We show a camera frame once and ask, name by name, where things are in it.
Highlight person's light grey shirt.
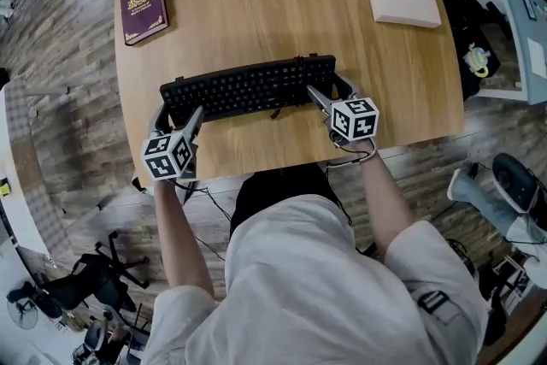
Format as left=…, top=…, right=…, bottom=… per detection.
left=140, top=194, right=491, bottom=365

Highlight person's black trousers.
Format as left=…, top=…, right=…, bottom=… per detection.
left=229, top=162, right=354, bottom=240

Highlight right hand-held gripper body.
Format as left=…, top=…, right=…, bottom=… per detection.
left=326, top=96, right=381, bottom=149

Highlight maroon hardcover book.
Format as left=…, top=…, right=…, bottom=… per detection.
left=120, top=0, right=169, bottom=47

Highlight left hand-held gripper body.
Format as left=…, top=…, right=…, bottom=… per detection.
left=140, top=127, right=202, bottom=182

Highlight grey side desk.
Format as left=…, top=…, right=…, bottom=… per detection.
left=477, top=0, right=547, bottom=106

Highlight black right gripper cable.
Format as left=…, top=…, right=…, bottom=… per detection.
left=325, top=130, right=378, bottom=185

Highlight wooden desk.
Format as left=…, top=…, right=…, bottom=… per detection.
left=113, top=0, right=467, bottom=188

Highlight person's right forearm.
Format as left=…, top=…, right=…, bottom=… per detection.
left=341, top=138, right=419, bottom=267

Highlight black floor fan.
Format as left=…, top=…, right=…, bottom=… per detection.
left=5, top=292, right=40, bottom=331

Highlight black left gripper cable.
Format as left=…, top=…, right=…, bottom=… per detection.
left=173, top=178, right=234, bottom=262

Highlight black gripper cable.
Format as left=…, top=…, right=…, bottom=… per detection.
left=173, top=178, right=234, bottom=262
left=325, top=130, right=378, bottom=185

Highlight person's left forearm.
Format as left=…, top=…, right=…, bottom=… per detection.
left=152, top=178, right=215, bottom=298

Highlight yellow white toy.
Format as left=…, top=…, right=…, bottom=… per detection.
left=464, top=42, right=492, bottom=79

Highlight black keyboard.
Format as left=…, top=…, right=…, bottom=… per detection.
left=159, top=53, right=338, bottom=126

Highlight black office chair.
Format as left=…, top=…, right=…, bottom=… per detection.
left=40, top=229, right=151, bottom=314

